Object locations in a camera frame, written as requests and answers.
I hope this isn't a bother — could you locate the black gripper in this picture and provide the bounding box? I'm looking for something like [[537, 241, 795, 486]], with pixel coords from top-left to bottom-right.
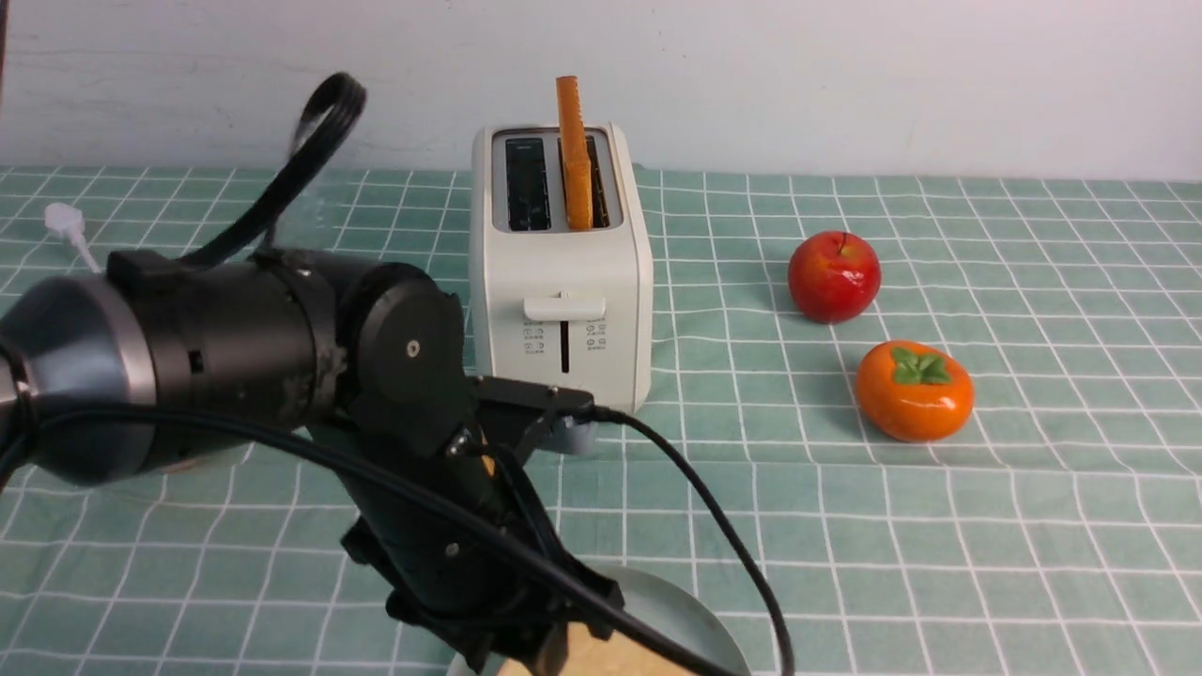
[[308, 376, 625, 675]]

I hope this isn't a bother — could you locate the toasted bread slice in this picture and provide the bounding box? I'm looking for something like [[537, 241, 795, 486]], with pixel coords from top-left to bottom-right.
[[555, 75, 593, 231], [496, 623, 694, 675]]

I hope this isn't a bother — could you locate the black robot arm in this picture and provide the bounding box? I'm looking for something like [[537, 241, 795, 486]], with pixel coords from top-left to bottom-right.
[[2, 250, 625, 675]]

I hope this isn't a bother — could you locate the pale green plate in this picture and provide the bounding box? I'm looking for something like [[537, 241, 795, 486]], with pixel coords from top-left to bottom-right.
[[447, 561, 752, 676]]

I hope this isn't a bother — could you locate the white two-slot toaster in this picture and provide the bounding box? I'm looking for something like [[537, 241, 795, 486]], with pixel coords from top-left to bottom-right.
[[469, 123, 655, 415]]

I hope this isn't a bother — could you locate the orange persimmon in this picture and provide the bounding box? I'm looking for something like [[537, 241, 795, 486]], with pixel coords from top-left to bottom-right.
[[853, 340, 976, 441]]

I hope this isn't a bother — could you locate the red apple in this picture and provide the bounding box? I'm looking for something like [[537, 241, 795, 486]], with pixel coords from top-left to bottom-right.
[[787, 230, 883, 325]]

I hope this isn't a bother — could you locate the green white checked tablecloth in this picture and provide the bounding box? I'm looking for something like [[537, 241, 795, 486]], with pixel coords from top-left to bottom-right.
[[2, 168, 1201, 675]]

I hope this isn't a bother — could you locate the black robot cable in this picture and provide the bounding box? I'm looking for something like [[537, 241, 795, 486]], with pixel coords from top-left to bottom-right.
[[0, 72, 795, 676]]

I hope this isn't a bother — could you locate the white toaster power cable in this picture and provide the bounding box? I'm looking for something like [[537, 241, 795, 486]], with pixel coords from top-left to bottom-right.
[[43, 204, 105, 275]]

